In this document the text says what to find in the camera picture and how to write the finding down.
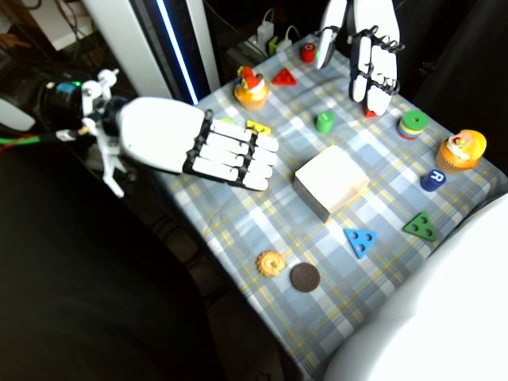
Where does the green cylinder with letter N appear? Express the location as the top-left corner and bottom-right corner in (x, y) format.
(315, 111), (336, 134)

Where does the red cylinder with letter O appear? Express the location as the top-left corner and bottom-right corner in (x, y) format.
(300, 42), (318, 64)

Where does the white paper box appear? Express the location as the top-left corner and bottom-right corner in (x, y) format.
(293, 144), (371, 224)

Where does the blue round letter block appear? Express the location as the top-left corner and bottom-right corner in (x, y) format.
(420, 169), (447, 193)

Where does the white column with blue light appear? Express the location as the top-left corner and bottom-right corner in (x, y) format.
(81, 0), (221, 106)

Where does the toy strawberry fruit tart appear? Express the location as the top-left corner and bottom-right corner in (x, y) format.
(233, 65), (271, 111)

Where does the yellow triangle block with holes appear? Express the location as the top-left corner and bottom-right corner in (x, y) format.
(245, 119), (272, 137)

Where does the grey power strip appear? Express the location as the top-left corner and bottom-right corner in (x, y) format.
(226, 34), (275, 61)

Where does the red triangle block with holes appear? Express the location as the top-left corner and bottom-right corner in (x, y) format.
(271, 67), (298, 87)

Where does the plaid blue tablecloth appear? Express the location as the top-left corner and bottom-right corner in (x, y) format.
(152, 33), (508, 381)

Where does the yellow flower biscuit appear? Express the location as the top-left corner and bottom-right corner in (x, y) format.
(256, 250), (287, 277)

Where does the chocolate sandwich cookie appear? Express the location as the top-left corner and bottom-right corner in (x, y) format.
(289, 262), (321, 294)

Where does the blue triangle block with holes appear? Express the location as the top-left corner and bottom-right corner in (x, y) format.
(343, 228), (379, 260)

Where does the green triangle block with holes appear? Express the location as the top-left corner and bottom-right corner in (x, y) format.
(402, 211), (438, 243)

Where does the toy yellow cream cupcake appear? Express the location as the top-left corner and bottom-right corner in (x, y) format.
(435, 129), (488, 175)

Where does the large white rounded shell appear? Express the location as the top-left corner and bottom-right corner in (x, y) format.
(323, 190), (508, 381)

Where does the green and red cable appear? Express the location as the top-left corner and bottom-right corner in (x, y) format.
(0, 133), (87, 154)

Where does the coloured ring stack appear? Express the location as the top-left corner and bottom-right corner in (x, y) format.
(396, 110), (431, 141)

